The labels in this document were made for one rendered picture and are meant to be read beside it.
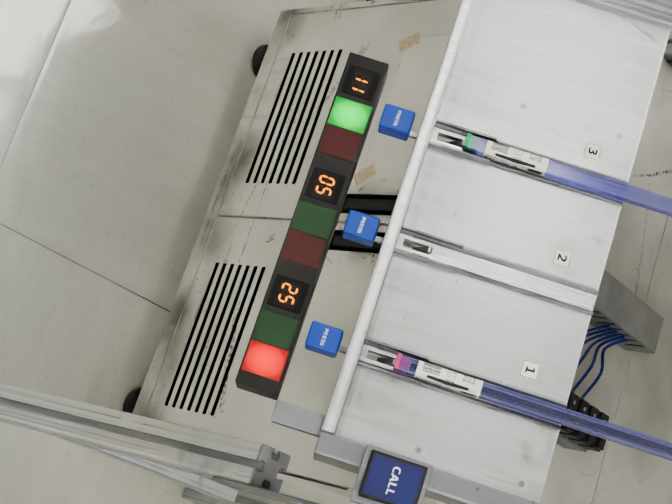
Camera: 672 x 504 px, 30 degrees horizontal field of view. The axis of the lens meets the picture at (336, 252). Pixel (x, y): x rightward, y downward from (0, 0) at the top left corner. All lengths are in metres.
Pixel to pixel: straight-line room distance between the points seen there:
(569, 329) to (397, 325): 0.16
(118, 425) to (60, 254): 0.50
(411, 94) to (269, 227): 0.27
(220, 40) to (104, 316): 0.47
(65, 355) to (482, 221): 0.81
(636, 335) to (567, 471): 0.19
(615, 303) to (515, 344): 0.46
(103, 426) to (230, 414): 0.33
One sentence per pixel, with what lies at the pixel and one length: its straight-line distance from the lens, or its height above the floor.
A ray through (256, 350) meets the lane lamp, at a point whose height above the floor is 0.65.
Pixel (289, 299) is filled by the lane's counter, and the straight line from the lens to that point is 1.15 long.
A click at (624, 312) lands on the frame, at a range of 1.61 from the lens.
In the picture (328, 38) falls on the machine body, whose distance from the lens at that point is 1.86.
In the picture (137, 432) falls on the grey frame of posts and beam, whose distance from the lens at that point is 1.32.
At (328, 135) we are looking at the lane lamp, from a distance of 1.20.
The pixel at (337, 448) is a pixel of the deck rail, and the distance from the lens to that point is 1.11.
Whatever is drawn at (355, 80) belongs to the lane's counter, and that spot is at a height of 0.65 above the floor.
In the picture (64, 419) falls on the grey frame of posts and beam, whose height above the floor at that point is 0.32.
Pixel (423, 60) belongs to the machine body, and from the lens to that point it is 1.71.
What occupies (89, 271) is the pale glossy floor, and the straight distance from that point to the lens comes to 1.82.
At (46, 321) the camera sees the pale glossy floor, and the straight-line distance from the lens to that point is 1.78.
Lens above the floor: 1.47
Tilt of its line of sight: 43 degrees down
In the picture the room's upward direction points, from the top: 94 degrees clockwise
